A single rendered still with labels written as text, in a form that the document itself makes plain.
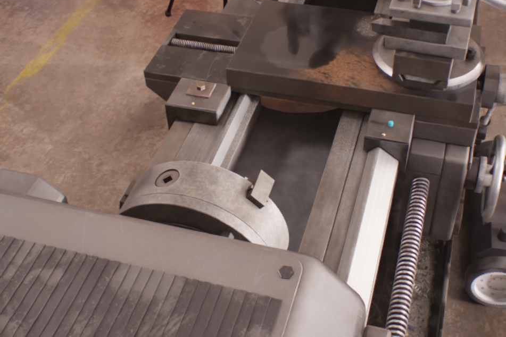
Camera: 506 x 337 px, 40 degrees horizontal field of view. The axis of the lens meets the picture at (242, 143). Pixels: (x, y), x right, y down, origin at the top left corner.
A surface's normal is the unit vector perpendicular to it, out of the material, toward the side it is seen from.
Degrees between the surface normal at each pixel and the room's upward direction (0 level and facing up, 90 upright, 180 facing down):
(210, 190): 13
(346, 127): 0
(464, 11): 0
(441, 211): 90
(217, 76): 0
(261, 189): 42
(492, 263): 18
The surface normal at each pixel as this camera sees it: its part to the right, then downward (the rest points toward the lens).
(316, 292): 0.54, -0.48
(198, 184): 0.04, -0.72
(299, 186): -0.11, -0.60
